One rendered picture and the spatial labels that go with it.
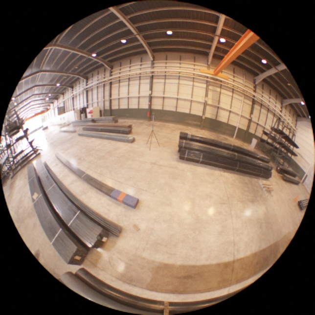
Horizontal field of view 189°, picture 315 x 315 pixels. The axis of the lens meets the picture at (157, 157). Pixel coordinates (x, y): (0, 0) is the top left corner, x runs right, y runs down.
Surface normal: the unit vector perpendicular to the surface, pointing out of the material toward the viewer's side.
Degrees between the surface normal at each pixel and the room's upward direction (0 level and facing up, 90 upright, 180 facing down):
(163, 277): 0
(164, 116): 90
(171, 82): 90
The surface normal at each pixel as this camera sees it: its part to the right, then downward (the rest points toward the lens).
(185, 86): -0.29, 0.50
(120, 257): 0.06, -0.84
